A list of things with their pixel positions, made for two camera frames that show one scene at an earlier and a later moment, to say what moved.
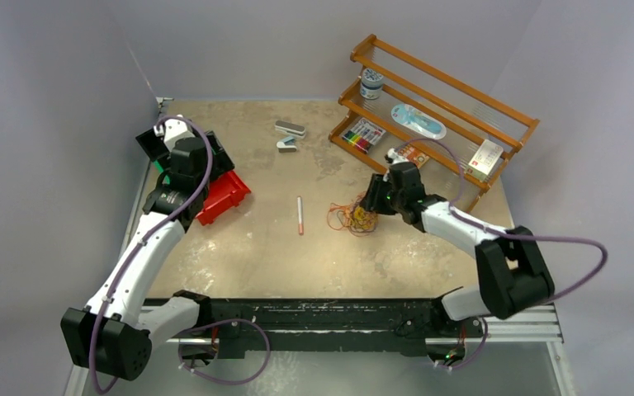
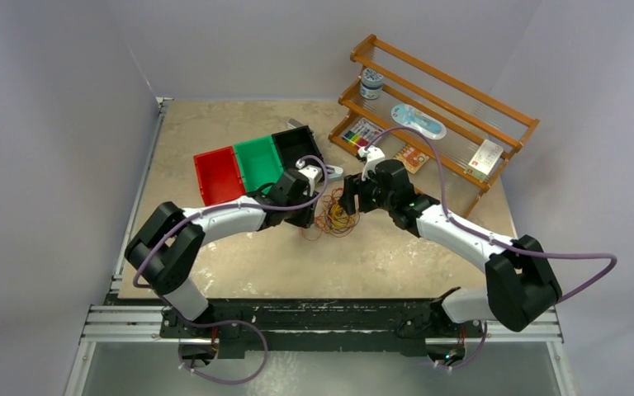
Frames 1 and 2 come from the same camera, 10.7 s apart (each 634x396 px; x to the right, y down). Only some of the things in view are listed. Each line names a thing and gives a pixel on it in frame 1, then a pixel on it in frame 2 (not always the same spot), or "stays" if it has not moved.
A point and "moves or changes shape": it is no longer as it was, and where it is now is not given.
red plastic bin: x=227 y=191 stays
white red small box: x=484 y=161 stays
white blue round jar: x=371 y=82 stays
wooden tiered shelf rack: x=396 y=103 stays
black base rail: x=243 y=327 stays
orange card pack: x=415 y=155 stays
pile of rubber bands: x=363 y=219 -> x=339 y=219
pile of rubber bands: x=358 y=220 moves or changes shape
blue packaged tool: x=418 y=121 stays
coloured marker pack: x=363 y=134 stays
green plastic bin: x=159 y=169 -> x=260 y=163
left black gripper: x=220 y=163 -> x=305 y=219
